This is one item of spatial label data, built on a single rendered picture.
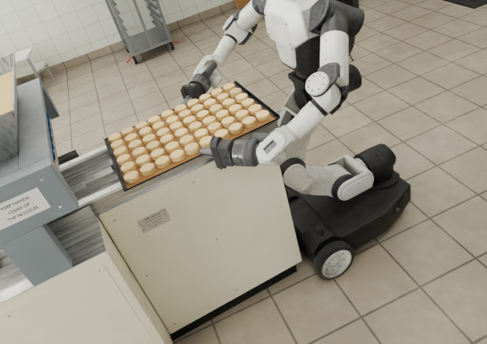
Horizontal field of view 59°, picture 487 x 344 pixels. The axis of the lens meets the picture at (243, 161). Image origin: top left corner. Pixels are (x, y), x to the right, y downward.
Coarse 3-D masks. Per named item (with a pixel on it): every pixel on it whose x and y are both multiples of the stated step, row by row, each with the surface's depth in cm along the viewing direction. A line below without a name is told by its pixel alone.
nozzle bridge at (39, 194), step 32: (32, 96) 151; (32, 128) 130; (32, 160) 114; (0, 192) 108; (32, 192) 111; (64, 192) 115; (0, 224) 112; (32, 224) 116; (32, 256) 120; (64, 256) 125
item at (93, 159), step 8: (88, 152) 168; (96, 152) 166; (104, 152) 168; (72, 160) 166; (80, 160) 165; (88, 160) 166; (96, 160) 168; (104, 160) 169; (64, 168) 164; (72, 168) 165; (80, 168) 167; (88, 168) 168; (64, 176) 165; (72, 176) 167
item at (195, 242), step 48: (96, 192) 156; (144, 192) 149; (192, 192) 157; (240, 192) 167; (144, 240) 158; (192, 240) 168; (240, 240) 180; (288, 240) 193; (144, 288) 170; (192, 288) 181; (240, 288) 194
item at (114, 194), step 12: (276, 120) 159; (252, 132) 157; (264, 132) 159; (180, 168) 151; (156, 180) 149; (108, 192) 144; (120, 192) 146; (132, 192) 148; (84, 204) 142; (96, 204) 144; (108, 204) 146
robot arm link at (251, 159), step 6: (252, 138) 139; (258, 138) 139; (264, 138) 138; (246, 144) 138; (252, 144) 137; (258, 144) 138; (246, 150) 137; (252, 150) 137; (246, 156) 137; (252, 156) 137; (282, 156) 139; (246, 162) 138; (252, 162) 138; (258, 162) 139; (264, 162) 136; (270, 162) 135; (276, 162) 138; (282, 162) 142
